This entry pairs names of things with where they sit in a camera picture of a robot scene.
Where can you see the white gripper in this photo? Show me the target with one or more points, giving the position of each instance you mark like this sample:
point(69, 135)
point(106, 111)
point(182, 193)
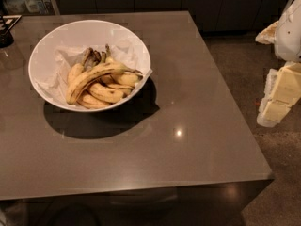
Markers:
point(289, 35)

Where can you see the long top yellow banana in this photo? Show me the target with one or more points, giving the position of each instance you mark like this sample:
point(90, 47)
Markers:
point(77, 86)

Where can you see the right yellow banana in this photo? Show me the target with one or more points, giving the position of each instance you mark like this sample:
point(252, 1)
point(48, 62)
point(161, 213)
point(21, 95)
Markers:
point(127, 79)

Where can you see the middle spotted yellow banana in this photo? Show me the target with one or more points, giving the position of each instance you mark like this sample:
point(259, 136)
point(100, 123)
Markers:
point(105, 93)

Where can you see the bottom yellow banana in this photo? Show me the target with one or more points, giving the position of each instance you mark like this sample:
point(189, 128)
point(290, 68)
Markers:
point(88, 101)

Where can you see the left small yellow banana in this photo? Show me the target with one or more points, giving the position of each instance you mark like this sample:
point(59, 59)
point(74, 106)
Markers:
point(75, 71)

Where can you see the dark cabinet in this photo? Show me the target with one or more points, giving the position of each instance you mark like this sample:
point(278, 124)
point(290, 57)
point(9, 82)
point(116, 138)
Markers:
point(209, 15)

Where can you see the black object on table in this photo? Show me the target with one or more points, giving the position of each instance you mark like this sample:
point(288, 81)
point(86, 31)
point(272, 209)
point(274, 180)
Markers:
point(6, 38)

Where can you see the shelf with bottles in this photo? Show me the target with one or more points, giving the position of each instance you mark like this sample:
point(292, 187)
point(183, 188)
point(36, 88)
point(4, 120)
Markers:
point(29, 7)

